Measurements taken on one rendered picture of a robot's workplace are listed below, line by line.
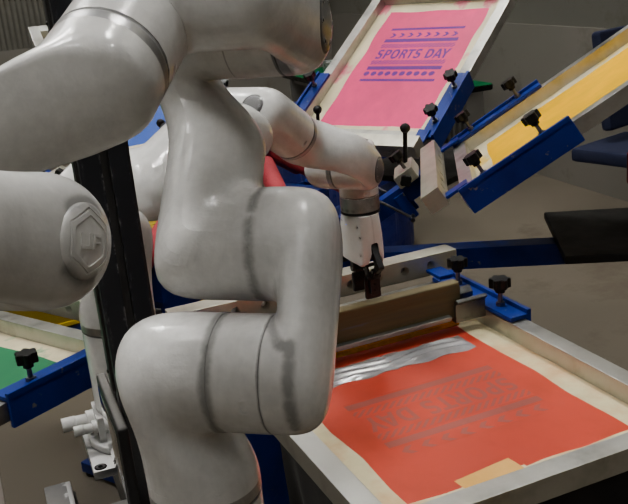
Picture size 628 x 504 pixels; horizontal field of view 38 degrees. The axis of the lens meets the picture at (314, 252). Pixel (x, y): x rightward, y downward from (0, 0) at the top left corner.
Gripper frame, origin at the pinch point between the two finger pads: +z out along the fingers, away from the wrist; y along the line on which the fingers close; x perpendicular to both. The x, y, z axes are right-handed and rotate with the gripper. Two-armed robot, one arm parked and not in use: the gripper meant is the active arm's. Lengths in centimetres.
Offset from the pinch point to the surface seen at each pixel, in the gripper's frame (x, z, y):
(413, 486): -17, 14, 47
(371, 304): 0.0, 3.7, 1.5
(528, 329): 26.1, 10.5, 16.3
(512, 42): 345, 15, -437
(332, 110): 59, -10, -140
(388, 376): -2.9, 13.9, 12.5
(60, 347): -55, 14, -40
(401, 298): 6.6, 4.0, 1.7
